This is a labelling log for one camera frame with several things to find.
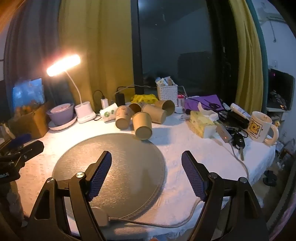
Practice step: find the white lattice basket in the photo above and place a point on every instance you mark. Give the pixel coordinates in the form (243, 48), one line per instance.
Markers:
(168, 93)

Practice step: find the white paper cup green print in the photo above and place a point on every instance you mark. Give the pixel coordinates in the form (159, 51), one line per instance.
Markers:
(109, 113)

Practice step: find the blue picture screen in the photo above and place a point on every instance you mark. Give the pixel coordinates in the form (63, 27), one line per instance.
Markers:
(27, 92)

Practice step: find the round grey placemat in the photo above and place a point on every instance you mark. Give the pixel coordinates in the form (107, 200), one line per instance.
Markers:
(135, 178)

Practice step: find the white round charger puck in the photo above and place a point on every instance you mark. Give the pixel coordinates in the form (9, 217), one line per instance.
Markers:
(101, 216)

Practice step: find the yellow curtain right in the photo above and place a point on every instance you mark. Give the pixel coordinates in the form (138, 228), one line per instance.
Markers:
(249, 94)

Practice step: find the white tube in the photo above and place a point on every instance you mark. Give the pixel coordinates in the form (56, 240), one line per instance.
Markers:
(237, 109)

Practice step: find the small device with red led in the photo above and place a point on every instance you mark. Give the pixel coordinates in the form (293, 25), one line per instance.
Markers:
(223, 133)

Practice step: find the brown paper cup lying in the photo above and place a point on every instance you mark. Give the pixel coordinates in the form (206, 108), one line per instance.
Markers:
(158, 115)

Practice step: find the white charger plug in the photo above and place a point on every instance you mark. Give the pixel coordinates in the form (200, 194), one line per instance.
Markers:
(104, 103)

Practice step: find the yellow tissue pack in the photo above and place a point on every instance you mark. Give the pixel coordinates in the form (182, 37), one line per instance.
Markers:
(201, 125)

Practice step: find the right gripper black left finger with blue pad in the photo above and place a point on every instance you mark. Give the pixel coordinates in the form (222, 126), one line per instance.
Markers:
(48, 219)

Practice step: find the car key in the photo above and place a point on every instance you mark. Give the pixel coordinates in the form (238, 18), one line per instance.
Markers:
(239, 144)

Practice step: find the brown paper cup with drawings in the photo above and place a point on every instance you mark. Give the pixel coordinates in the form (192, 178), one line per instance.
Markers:
(123, 117)

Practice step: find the brown cardboard box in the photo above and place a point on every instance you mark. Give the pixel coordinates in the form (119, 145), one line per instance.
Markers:
(34, 123)

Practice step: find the purple bowl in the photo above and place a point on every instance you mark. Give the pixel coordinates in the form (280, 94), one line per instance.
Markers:
(61, 114)

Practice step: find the white plate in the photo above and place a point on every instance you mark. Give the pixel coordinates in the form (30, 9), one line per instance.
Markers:
(55, 128)

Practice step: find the white bear mug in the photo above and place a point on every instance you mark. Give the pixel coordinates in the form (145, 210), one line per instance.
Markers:
(261, 129)

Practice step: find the yellow curtain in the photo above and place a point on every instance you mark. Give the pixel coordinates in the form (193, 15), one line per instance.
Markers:
(249, 94)
(100, 32)

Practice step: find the yellow curtain left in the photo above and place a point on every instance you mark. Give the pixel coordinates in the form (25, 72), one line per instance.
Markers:
(100, 32)

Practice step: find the purple cloth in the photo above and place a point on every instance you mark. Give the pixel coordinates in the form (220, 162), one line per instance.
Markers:
(210, 102)

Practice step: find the black power adapter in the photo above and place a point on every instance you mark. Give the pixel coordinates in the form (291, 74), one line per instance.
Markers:
(120, 99)

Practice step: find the brown paper cup open end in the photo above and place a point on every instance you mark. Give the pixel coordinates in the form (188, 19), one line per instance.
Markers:
(136, 106)

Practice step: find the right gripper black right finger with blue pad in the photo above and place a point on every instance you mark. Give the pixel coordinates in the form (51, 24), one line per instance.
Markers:
(245, 220)

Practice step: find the yellow snack bag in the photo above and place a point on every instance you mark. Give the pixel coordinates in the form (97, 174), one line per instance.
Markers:
(146, 98)

